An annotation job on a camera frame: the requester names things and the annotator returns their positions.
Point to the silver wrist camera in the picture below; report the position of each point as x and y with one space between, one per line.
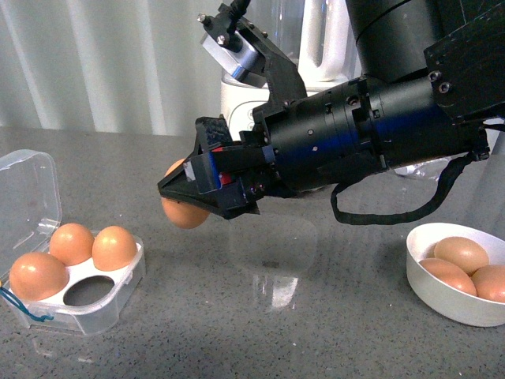
232 51

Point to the pale brown egg bowl back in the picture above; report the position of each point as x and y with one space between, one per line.
468 255

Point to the brown egg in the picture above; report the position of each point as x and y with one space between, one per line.
183 215
71 244
36 276
114 248

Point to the brown egg bowl right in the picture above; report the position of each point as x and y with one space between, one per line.
489 282

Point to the clear plastic bag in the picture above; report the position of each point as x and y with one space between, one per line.
427 170

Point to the blue rubber band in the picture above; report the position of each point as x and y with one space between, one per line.
11 298

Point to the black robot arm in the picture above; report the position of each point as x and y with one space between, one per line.
431 87

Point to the white round bowl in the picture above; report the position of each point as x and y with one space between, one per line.
448 301

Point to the clear plastic egg box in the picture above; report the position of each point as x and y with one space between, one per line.
31 212

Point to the white Joyoung blender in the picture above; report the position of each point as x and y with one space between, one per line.
315 35

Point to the brown egg bowl left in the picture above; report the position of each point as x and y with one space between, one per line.
450 274

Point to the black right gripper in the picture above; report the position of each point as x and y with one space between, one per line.
316 141

